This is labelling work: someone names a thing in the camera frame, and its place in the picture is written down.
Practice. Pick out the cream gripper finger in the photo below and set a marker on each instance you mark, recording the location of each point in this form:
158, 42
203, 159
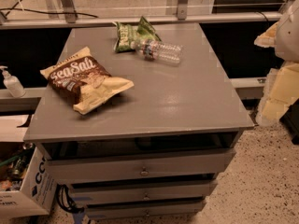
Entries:
268, 38

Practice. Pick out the clear plastic water bottle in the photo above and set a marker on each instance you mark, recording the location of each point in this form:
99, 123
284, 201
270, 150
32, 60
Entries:
154, 50

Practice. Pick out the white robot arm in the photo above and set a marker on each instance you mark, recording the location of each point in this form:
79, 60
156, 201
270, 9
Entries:
283, 36

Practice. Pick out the white pump bottle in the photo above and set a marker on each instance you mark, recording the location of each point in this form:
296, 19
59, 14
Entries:
12, 83

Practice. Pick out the green chip bag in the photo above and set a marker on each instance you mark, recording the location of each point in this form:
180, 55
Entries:
127, 34

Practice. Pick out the grey drawer cabinet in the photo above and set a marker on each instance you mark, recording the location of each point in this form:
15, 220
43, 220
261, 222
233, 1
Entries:
155, 149

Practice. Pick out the sea salt chip bag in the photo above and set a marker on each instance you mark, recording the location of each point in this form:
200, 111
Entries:
85, 80

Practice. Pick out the white cardboard box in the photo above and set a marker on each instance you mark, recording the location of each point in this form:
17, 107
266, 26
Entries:
26, 187

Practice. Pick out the metal frame rail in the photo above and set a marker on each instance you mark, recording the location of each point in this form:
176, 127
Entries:
98, 22

